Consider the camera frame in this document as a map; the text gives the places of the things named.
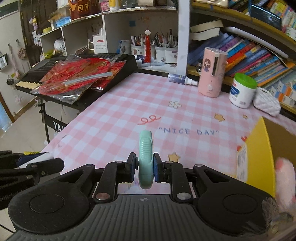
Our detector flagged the dark wooden door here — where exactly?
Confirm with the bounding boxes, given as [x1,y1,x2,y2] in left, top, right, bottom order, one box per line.
[18,0,50,67]

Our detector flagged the dark printed box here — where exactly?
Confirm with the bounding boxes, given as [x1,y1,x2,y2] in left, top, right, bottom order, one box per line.
[250,4,282,30]

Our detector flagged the orange cartoon figure box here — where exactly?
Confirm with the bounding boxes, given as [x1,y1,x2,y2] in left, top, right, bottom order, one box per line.
[69,0,100,20]

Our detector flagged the black electronic keyboard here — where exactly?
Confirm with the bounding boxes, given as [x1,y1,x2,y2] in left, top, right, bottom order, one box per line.
[16,53,138,109]

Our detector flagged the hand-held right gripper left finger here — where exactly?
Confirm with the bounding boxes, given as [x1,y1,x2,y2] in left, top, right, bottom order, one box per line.
[58,152,139,205]

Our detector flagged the white straw box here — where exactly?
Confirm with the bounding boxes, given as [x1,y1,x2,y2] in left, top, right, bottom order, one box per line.
[92,34,108,55]

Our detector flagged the thick cream-paged book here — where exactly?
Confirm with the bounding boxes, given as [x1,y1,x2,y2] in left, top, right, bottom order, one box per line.
[190,27,220,41]
[191,20,223,33]

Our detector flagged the pink paw plush toy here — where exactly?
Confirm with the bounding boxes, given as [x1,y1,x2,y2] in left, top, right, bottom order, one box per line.
[275,158,296,209]

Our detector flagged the mint green round gadget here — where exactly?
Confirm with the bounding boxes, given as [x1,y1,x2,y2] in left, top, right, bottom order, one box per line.
[138,130,154,189]

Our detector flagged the row of slim colourful books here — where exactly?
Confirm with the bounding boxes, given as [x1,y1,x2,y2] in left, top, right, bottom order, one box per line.
[229,0,296,40]

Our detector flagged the red hanging tassel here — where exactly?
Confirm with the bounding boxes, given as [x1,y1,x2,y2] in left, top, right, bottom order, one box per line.
[144,29,152,63]

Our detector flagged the black keyboard stand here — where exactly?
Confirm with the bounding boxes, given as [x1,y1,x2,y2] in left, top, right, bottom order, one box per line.
[35,97,80,144]

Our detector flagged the white pen cup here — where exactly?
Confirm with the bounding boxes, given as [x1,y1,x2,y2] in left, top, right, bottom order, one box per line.
[154,46,166,62]
[164,47,178,64]
[131,44,147,62]

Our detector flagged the white plastic bag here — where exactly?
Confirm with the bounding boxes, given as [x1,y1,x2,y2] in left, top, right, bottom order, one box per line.
[54,38,65,52]

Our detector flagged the blue white spray bottle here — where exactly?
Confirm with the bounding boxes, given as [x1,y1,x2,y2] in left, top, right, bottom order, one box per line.
[168,73,199,86]

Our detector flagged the stack of small cartons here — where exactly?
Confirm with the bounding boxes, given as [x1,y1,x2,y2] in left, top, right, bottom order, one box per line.
[269,77,296,108]

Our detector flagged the blue white small carton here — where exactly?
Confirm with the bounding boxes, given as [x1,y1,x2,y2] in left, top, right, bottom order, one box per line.
[119,40,131,55]

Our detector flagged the wooden bookshelf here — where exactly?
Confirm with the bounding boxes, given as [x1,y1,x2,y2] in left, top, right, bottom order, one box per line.
[187,0,296,114]

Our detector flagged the row of leaning picture books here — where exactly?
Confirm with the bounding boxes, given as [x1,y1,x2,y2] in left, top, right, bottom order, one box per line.
[187,32,296,90]

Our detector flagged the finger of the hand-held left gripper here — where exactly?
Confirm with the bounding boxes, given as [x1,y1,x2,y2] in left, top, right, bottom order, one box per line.
[17,152,65,180]
[0,151,19,171]

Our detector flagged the yellow cardboard box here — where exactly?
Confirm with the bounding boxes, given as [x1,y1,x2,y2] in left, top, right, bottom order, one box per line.
[236,116,296,200]

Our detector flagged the white jar green lid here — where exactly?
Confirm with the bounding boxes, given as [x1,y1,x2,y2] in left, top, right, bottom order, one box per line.
[229,72,258,109]

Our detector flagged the grey plush item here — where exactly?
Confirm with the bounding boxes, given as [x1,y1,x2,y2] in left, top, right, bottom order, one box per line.
[262,198,295,233]

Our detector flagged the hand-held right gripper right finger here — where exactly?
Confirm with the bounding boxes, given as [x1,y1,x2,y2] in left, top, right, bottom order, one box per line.
[153,152,233,205]

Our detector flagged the white shelf unit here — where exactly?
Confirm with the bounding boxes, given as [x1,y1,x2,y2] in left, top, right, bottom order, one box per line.
[39,0,190,75]

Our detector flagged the pink humidifier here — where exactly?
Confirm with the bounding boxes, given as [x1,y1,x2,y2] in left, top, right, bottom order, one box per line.
[198,47,228,98]

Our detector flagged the red foil decoration packet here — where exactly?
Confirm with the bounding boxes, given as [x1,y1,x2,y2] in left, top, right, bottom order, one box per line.
[30,58,114,103]
[91,59,127,91]

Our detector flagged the blue tissue pack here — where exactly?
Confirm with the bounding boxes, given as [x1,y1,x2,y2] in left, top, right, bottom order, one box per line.
[55,16,71,28]

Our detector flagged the white quilted purse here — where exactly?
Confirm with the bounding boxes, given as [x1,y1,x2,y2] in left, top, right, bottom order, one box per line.
[253,87,281,117]

